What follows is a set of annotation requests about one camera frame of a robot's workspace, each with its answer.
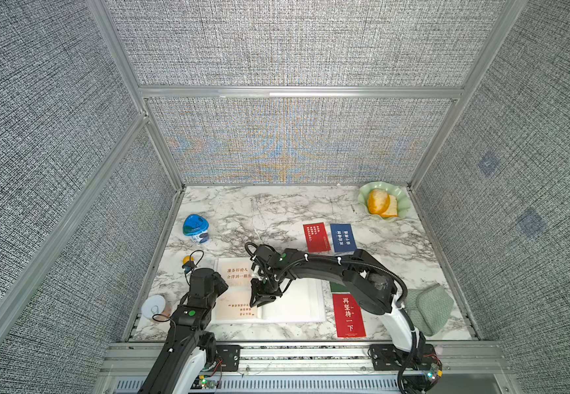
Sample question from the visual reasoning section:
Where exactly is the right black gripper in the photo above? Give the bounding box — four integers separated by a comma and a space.
243, 270, 280, 308

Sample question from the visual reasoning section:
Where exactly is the white photo album book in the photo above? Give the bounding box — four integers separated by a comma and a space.
206, 257, 326, 324

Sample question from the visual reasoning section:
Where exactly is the dark red card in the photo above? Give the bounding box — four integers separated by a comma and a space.
303, 223, 331, 254

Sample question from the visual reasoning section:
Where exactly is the large red card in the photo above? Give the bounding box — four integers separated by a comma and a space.
332, 294, 366, 338

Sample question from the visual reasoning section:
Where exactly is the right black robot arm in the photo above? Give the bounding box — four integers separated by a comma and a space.
245, 242, 423, 355

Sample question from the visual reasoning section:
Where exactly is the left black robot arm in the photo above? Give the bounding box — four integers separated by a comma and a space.
139, 268, 228, 393

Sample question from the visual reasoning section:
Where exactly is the yellow spoon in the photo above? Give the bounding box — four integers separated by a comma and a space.
182, 255, 194, 266

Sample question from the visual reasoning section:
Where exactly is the blue lidded cup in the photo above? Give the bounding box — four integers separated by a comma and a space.
182, 213, 209, 244

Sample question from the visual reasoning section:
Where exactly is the green card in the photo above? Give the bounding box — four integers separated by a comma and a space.
329, 282, 349, 294

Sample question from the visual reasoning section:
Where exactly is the blue card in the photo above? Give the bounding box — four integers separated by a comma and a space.
330, 223, 357, 254

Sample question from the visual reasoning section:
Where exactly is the bread piece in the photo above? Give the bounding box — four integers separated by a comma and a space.
367, 189, 398, 218

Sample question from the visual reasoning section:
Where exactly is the green glass plate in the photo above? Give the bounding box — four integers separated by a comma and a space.
358, 182, 411, 220

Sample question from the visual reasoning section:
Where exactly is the green folded cloth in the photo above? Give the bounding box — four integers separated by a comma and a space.
405, 283, 454, 337

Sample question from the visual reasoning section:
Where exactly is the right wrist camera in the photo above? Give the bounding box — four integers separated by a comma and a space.
245, 242, 281, 276

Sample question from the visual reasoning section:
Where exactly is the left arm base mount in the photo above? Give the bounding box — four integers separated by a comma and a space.
198, 345, 242, 374

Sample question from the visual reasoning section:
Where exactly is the aluminium front rail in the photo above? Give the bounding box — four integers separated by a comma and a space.
93, 341, 522, 393

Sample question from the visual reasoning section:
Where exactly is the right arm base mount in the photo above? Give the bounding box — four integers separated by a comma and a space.
368, 341, 443, 393

